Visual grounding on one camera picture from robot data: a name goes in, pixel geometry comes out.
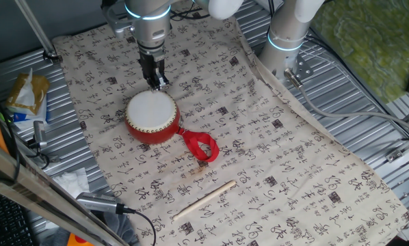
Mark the aluminium profile bracket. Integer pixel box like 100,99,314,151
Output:
385,102,409,163

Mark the aluminium frame bar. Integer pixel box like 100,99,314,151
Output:
0,136,130,246

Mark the black camera cable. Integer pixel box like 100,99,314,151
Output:
115,204,157,246

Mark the yellow tissue pack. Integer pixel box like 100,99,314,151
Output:
5,68,51,131

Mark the black keyboard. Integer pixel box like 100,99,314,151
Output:
0,187,38,246

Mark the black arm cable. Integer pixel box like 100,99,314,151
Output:
170,8,212,21

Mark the green yellow mat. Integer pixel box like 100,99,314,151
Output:
308,0,409,105

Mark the white crumpled tissue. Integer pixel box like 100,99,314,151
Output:
52,167,91,199

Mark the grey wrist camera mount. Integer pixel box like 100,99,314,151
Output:
101,0,135,39

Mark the red drum with white skin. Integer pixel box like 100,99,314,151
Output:
123,89,182,146

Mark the small silver camera on mount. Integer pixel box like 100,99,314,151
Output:
26,120,60,163

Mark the beige calligraphy print cloth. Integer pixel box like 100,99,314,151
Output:
52,0,409,246

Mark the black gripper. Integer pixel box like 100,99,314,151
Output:
137,43,170,92

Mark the red ribbon strap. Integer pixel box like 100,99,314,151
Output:
176,126,220,163

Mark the grey metal pole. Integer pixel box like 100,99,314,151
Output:
14,0,62,63

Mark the long silver camera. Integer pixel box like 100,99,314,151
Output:
75,192,125,215

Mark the wooden drumstick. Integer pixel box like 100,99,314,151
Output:
172,179,237,221

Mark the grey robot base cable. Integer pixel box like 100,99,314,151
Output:
285,68,409,136

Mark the orange emergency stop box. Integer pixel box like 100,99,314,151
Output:
66,233,96,246

